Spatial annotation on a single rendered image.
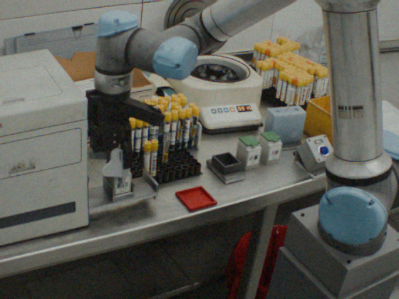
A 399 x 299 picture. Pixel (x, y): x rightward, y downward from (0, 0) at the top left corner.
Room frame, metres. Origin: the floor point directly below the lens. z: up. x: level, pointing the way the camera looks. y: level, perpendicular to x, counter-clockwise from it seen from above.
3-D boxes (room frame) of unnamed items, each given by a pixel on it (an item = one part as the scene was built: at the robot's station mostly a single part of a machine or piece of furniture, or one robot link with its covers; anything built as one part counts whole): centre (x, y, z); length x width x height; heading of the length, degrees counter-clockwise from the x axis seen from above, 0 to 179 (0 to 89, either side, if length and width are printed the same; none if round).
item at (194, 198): (1.07, 0.00, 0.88); 0.07 x 0.07 x 0.01; 34
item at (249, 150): (1.24, -0.11, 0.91); 0.05 x 0.04 x 0.07; 34
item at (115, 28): (0.99, 0.18, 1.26); 0.09 x 0.08 x 0.11; 65
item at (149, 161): (1.16, 0.09, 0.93); 0.17 x 0.09 x 0.11; 124
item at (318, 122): (1.44, -0.37, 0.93); 0.13 x 0.13 x 0.10; 39
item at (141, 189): (0.99, 0.18, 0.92); 0.21 x 0.07 x 0.05; 124
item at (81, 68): (1.37, 0.32, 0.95); 0.29 x 0.25 x 0.15; 34
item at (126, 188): (1.00, 0.17, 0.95); 0.05 x 0.04 x 0.06; 34
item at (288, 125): (1.37, -0.21, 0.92); 0.10 x 0.07 x 0.10; 116
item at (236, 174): (1.19, -0.06, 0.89); 0.09 x 0.05 x 0.04; 35
